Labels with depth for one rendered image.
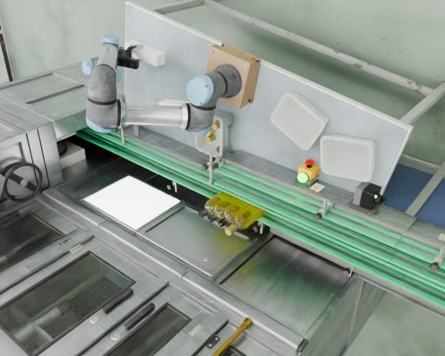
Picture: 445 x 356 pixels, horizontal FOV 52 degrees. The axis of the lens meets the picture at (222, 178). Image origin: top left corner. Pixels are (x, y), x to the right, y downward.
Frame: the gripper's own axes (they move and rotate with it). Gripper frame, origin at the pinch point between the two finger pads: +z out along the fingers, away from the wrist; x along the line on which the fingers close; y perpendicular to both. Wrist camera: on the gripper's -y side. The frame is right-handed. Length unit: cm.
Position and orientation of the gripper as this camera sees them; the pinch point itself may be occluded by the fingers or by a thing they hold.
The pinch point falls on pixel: (143, 53)
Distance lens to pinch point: 254.9
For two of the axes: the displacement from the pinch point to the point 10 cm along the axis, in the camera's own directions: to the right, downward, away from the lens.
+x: -1.0, 8.1, 5.8
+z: 6.2, -4.1, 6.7
